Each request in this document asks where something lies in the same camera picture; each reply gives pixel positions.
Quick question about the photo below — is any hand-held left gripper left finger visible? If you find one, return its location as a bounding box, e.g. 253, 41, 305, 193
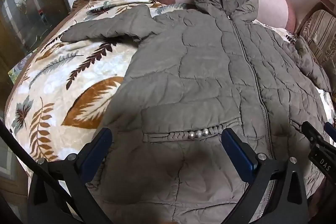
28, 127, 113, 224

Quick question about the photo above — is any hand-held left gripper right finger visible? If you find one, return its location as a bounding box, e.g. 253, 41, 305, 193
221, 127, 309, 224

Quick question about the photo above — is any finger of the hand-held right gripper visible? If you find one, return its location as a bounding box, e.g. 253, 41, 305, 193
301, 121, 336, 155
324, 121, 336, 140

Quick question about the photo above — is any olive quilted hooded jacket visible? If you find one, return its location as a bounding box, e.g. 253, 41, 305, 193
61, 0, 332, 224

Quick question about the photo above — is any leaf printed blanket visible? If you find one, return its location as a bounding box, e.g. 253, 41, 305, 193
5, 0, 336, 180

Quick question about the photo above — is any small striped floral cushion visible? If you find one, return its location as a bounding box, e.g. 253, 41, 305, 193
299, 9, 336, 98

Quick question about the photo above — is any pink brown sofa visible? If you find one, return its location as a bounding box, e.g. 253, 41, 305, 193
285, 0, 336, 33

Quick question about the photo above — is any wooden glass door cabinet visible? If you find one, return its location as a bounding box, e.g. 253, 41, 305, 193
0, 0, 71, 77

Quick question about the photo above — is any black cable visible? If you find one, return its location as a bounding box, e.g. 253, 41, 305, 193
0, 119, 79, 214

